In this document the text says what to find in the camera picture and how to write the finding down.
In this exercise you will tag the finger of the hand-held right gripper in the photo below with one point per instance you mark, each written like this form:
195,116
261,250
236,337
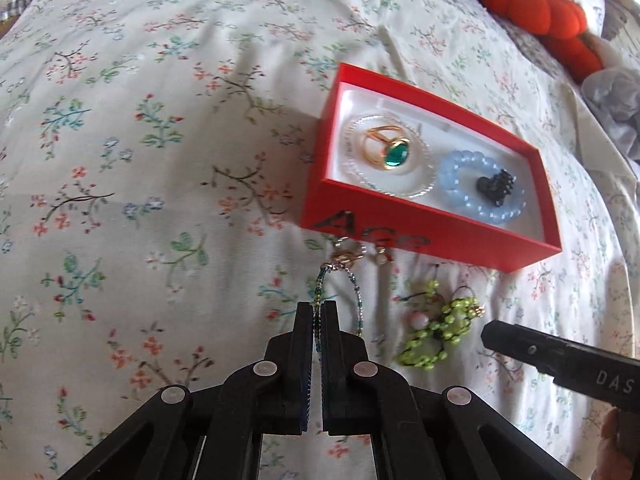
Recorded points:
515,345

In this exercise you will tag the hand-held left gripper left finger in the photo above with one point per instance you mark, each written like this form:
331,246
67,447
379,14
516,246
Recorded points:
303,360

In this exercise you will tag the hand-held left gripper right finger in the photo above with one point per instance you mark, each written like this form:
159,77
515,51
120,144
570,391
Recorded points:
330,360

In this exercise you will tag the red jewelry box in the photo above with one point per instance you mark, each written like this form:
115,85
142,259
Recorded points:
425,170

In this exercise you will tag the person's right hand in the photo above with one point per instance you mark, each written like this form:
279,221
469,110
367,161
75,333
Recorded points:
610,432

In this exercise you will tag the small black hair claw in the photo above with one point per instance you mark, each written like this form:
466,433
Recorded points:
494,186

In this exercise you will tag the floral bed sheet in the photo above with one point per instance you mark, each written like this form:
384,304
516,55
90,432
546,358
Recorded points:
150,160

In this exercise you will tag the grey crumpled cloth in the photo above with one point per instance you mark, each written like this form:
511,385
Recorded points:
617,97

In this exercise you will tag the orange plush pumpkin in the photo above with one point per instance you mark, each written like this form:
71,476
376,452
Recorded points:
550,12

